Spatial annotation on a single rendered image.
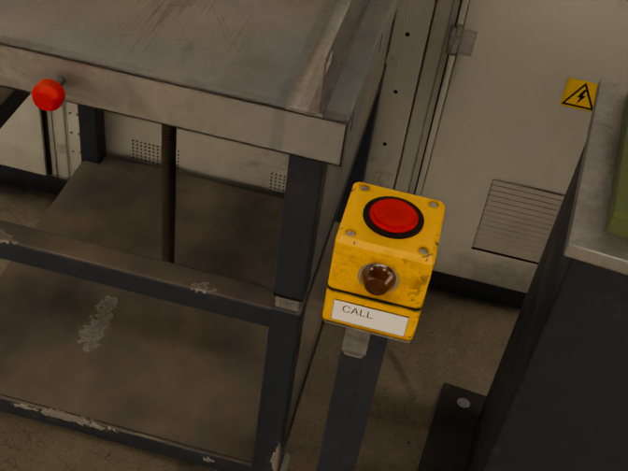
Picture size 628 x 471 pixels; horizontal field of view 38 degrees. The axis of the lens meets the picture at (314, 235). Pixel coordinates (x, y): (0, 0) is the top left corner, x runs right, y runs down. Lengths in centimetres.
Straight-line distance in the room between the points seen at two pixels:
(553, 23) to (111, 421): 96
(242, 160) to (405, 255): 119
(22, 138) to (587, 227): 133
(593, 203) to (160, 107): 49
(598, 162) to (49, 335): 94
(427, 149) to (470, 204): 15
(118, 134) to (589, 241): 117
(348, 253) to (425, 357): 114
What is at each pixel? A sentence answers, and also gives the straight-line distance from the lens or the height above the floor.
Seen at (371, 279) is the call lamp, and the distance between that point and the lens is 72.
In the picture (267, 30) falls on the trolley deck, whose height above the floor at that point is 85.
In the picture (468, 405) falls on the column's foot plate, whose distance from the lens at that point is 178.
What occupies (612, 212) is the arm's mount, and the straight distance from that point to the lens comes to 104.
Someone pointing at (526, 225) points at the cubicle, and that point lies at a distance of 184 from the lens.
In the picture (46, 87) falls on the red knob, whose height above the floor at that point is 83.
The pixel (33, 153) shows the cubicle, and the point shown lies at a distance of 207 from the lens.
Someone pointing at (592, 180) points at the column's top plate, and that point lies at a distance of 111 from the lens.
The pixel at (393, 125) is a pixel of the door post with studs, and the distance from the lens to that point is 175.
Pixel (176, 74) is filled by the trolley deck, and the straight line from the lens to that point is 98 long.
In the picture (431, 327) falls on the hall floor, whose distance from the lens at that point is 191.
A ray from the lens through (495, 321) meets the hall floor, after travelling 197.
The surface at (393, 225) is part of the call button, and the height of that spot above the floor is 91.
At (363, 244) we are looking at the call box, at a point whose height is 90.
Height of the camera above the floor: 138
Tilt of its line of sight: 42 degrees down
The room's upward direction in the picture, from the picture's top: 9 degrees clockwise
